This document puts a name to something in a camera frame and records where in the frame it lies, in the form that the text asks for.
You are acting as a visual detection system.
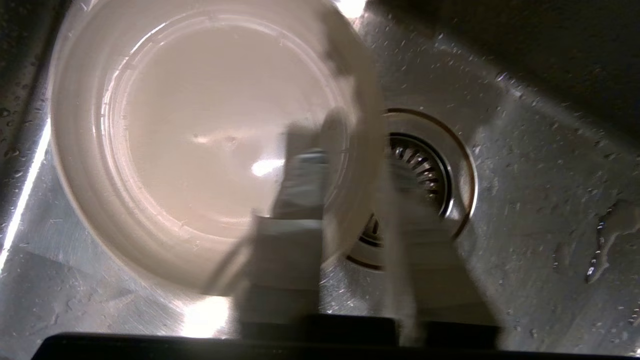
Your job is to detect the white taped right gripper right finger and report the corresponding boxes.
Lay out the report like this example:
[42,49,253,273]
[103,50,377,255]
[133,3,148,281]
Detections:
[375,165,503,348]

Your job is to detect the cream round plate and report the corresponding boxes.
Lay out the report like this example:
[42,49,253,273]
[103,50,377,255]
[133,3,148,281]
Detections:
[49,0,386,296]

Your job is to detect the metal sink drain strainer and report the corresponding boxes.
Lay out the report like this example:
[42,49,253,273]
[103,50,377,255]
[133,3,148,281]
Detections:
[345,107,478,271]

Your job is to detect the stainless steel sink basin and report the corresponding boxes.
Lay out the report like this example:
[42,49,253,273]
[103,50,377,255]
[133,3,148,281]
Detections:
[0,0,640,360]

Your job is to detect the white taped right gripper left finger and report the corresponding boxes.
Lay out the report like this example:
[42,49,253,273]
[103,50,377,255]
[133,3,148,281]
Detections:
[235,107,351,341]

